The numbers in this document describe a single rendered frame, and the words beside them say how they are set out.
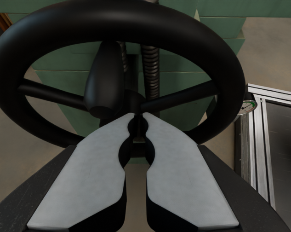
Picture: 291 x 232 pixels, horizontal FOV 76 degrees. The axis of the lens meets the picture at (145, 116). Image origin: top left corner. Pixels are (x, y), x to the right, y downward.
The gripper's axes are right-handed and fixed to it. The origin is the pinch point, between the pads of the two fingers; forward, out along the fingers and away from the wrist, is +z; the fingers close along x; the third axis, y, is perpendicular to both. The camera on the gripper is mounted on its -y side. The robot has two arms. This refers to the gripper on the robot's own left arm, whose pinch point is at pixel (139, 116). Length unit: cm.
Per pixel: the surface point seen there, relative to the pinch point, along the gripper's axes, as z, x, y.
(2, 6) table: 23.6, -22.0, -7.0
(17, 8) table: 23.7, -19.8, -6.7
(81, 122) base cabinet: 42, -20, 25
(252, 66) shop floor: 133, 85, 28
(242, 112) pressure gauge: 29.1, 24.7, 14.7
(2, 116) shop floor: 93, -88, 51
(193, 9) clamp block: 12.9, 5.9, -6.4
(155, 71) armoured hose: 14.8, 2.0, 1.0
